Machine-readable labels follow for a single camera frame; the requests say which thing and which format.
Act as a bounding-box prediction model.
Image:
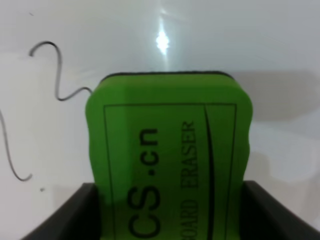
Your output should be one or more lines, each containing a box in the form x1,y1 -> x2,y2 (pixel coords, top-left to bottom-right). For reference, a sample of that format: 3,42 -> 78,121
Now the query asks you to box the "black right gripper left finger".
23,183 -> 102,240

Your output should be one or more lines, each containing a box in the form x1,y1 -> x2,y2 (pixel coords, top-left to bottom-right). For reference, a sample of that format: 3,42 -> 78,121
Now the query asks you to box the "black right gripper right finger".
239,180 -> 320,240

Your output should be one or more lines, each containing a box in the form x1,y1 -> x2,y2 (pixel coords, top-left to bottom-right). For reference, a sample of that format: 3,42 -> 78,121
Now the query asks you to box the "green whiteboard eraser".
85,71 -> 253,240

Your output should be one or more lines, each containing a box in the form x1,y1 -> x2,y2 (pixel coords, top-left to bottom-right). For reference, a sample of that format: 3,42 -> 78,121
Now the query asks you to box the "aluminium framed whiteboard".
0,0 -> 320,240

